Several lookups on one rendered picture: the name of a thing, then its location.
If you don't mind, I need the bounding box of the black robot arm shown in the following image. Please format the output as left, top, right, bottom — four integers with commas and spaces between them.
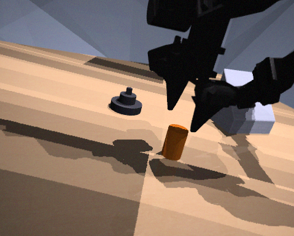
147, 0, 294, 109

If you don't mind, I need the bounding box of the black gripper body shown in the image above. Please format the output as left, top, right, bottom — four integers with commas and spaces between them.
170, 33, 240, 106

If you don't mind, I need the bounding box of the orange knob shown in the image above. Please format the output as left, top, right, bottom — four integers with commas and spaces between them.
161, 124, 188, 160

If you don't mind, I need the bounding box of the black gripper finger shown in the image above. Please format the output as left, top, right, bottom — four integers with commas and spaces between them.
163, 76, 188, 111
190, 96, 229, 133

